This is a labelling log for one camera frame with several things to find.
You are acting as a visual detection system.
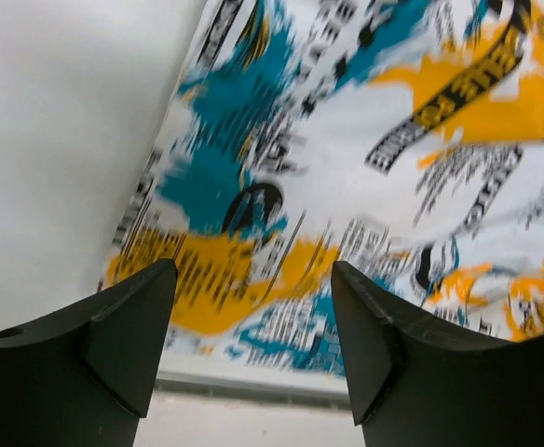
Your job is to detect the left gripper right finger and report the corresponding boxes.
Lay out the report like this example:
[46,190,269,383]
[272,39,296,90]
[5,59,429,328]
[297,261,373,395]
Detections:
[332,261,544,446]

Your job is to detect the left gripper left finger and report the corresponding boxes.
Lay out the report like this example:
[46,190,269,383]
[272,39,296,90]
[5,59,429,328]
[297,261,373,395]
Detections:
[0,259,177,446]

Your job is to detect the patterned white shorts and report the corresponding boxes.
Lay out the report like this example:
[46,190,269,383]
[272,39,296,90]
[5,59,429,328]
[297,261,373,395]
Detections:
[99,1,544,376]

